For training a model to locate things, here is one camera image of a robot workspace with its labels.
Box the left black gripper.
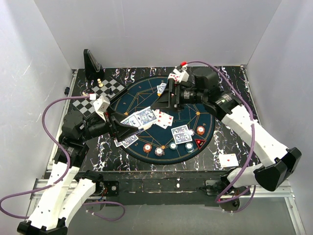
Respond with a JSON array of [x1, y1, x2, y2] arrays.
[[80, 105, 138, 141]]

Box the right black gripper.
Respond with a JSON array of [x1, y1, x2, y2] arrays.
[[149, 78, 206, 113]]

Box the dealt cards seat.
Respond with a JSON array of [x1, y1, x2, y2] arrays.
[[157, 83, 166, 94], [171, 125, 192, 144], [113, 135, 138, 148]]

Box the dealt cards top seat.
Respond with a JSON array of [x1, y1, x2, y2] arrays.
[[157, 83, 166, 94]]

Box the face up community cards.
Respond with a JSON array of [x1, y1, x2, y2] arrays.
[[154, 109, 174, 129]]

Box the red chip stack bottom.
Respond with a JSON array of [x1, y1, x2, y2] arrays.
[[143, 143, 152, 153]]

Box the green chip stack bottom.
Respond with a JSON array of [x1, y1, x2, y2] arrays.
[[169, 142, 177, 150]]

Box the green chip stack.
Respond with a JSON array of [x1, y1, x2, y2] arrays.
[[169, 142, 177, 150], [185, 142, 194, 153]]

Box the playing card deck box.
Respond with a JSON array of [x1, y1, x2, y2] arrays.
[[121, 115, 144, 130]]

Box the blue backed playing cards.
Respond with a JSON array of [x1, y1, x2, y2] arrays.
[[135, 106, 157, 130]]

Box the face up red card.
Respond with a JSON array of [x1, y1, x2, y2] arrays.
[[168, 72, 183, 83]]

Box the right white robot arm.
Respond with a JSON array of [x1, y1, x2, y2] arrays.
[[151, 67, 302, 195]]

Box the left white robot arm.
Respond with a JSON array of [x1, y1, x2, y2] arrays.
[[17, 111, 139, 235]]

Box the round blue poker mat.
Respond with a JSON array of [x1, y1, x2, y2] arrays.
[[111, 76, 215, 165]]

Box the black white chessboard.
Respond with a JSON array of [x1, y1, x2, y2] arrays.
[[72, 76, 128, 117]]

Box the red triangle big blind button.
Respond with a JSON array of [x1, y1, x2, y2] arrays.
[[194, 139, 206, 150]]

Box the black card holder stand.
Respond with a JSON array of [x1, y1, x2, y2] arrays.
[[83, 49, 105, 81]]

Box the face up card off mat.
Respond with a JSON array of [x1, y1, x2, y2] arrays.
[[218, 154, 239, 168]]

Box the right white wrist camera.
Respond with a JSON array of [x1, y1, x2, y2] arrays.
[[172, 69, 189, 83]]

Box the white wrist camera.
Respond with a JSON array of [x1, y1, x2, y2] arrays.
[[172, 69, 189, 83], [93, 95, 110, 122]]

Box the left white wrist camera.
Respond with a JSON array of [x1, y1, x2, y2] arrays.
[[93, 95, 110, 122]]

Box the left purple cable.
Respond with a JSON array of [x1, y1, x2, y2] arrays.
[[0, 93, 126, 222]]

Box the black wall knob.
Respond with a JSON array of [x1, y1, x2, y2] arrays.
[[64, 87, 70, 96]]

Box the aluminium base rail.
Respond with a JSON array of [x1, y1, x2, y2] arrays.
[[20, 177, 307, 235]]

